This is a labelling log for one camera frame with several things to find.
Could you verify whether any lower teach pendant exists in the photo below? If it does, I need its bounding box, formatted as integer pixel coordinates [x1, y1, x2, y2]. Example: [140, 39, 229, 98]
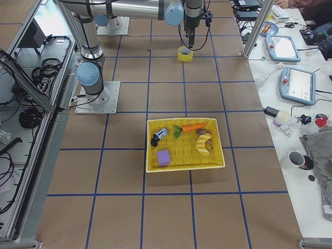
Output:
[279, 66, 316, 105]

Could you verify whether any aluminium frame post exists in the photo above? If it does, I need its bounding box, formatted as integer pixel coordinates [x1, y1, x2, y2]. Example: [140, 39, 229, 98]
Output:
[243, 0, 274, 59]

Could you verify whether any grey cloth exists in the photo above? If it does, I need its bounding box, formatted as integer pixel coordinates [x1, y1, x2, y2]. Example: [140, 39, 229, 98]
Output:
[299, 127, 331, 220]

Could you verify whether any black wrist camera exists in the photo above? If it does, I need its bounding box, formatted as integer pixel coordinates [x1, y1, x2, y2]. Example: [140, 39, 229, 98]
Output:
[201, 9, 213, 28]

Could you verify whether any upper teach pendant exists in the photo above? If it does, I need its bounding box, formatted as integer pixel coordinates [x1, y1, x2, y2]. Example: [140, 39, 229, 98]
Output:
[265, 35, 301, 62]

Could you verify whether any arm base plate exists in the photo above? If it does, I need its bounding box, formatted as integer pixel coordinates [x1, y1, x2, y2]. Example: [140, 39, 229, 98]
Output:
[75, 81, 121, 115]
[97, 17, 130, 36]

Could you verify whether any teach pendant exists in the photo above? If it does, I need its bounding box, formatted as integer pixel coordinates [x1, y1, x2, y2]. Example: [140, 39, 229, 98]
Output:
[279, 66, 316, 105]
[265, 35, 301, 62]

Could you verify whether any brown toy root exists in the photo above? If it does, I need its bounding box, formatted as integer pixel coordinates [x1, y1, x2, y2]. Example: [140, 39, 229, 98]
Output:
[196, 129, 215, 149]

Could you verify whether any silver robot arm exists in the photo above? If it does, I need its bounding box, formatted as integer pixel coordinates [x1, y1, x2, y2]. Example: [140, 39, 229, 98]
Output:
[60, 1, 206, 61]

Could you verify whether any yellow tape roll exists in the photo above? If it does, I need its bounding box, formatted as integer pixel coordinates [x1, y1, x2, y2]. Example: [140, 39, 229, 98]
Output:
[177, 46, 193, 62]

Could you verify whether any toy croissant bread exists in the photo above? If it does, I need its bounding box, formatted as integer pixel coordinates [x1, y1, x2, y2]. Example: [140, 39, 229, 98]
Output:
[196, 133, 212, 156]

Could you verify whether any purple block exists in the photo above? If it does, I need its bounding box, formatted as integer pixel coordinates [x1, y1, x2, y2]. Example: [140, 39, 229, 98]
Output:
[157, 149, 171, 167]

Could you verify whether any blue plate with brass part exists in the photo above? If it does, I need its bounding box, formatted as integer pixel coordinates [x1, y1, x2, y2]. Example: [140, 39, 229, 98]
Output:
[259, 21, 279, 36]

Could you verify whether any black power adapter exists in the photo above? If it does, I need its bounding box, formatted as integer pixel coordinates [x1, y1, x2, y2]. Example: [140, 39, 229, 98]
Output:
[264, 106, 279, 118]

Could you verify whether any orange toy carrot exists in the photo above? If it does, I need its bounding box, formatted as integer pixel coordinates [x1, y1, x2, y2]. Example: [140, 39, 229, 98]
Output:
[173, 123, 207, 139]

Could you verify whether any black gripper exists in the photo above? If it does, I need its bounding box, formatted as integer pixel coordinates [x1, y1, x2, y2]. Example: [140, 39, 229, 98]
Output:
[184, 14, 201, 48]

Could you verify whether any white mug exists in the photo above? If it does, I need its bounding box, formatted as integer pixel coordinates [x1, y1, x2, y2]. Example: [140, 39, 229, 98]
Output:
[285, 151, 306, 170]

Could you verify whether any white paper cup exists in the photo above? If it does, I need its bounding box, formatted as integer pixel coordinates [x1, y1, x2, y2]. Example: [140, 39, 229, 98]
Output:
[273, 110, 291, 127]

